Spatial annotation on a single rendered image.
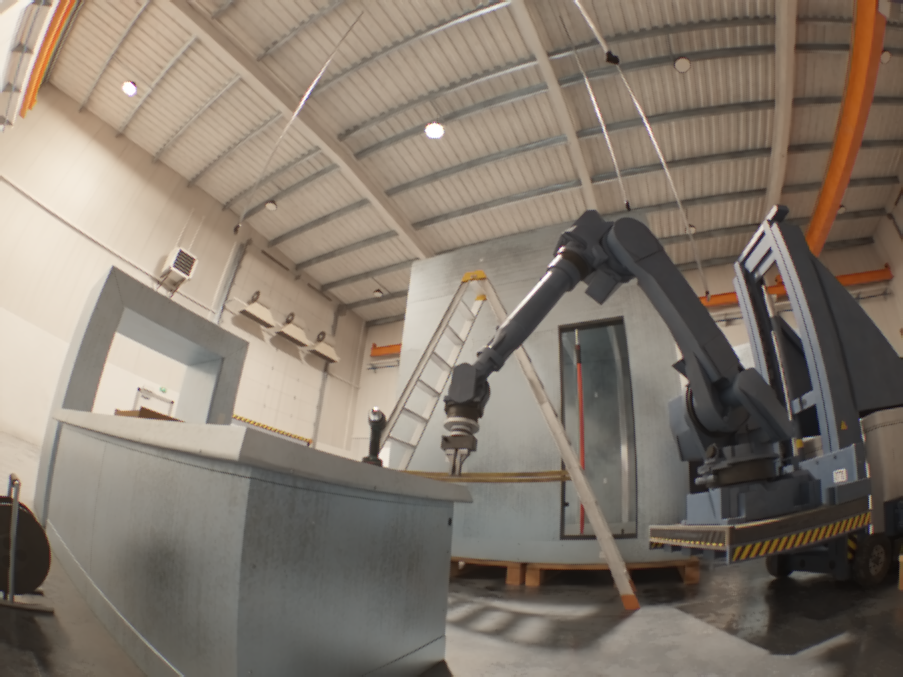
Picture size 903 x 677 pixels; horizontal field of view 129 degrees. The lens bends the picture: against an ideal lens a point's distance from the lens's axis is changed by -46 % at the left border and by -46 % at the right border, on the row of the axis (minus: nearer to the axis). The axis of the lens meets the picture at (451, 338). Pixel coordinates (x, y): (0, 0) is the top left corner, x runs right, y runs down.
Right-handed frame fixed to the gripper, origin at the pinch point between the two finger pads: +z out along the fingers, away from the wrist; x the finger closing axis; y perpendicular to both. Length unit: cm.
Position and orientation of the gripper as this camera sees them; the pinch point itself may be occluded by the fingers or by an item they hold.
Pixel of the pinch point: (455, 470)
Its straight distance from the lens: 150.0
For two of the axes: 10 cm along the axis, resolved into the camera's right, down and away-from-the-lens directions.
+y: -3.8, -5.6, -7.3
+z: -1.4, 8.2, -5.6
